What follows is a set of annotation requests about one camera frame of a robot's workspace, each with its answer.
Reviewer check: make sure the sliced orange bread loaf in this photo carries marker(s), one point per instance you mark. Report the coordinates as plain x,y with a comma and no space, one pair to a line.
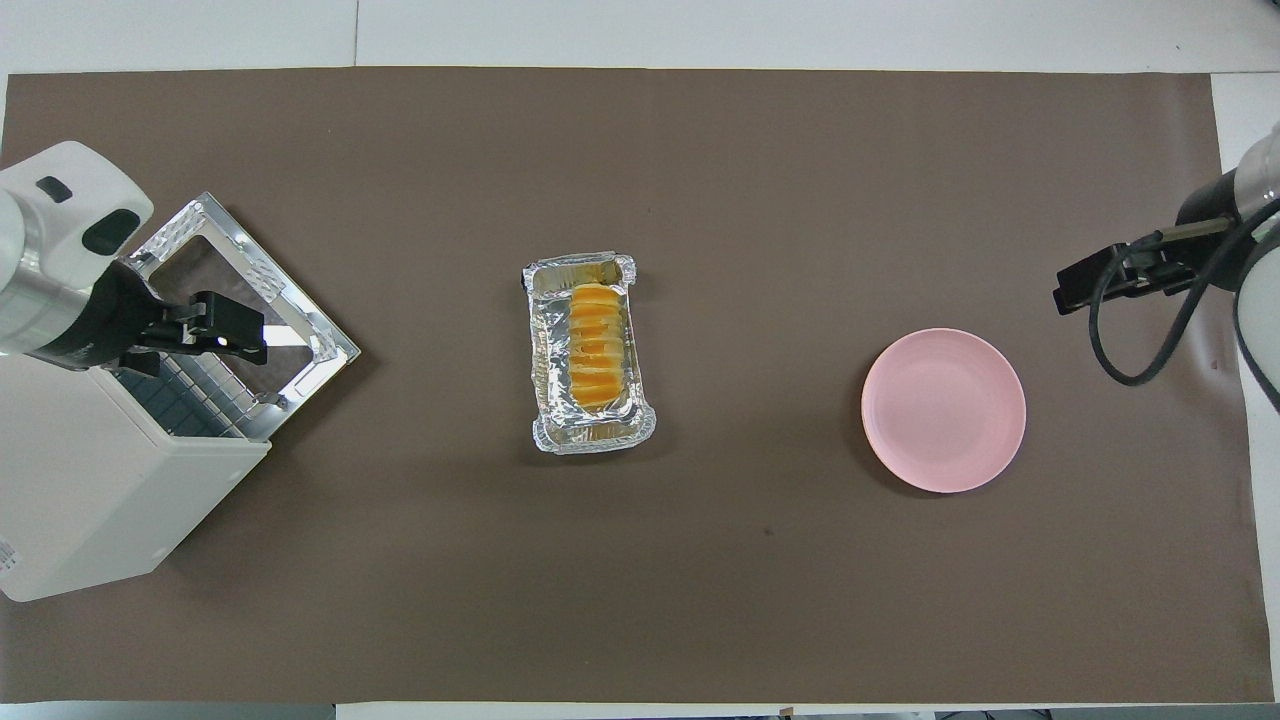
598,345

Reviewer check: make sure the brown table mat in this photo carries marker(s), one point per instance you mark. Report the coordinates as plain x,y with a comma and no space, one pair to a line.
600,580

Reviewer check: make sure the glass oven door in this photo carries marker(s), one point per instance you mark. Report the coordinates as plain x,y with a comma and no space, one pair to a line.
215,265

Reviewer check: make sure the pink round plate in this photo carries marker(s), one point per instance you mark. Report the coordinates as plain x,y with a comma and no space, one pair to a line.
945,410

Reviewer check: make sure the cream toaster oven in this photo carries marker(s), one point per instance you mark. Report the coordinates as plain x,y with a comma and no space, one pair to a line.
90,500

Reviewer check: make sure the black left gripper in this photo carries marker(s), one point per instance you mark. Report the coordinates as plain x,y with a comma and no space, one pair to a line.
95,320

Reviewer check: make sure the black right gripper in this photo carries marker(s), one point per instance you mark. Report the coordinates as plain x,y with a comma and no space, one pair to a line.
1210,205

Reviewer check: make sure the aluminium foil tray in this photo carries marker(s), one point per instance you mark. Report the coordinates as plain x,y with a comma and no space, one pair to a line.
545,420

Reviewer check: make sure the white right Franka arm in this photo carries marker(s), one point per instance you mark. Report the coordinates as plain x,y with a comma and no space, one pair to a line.
1262,320

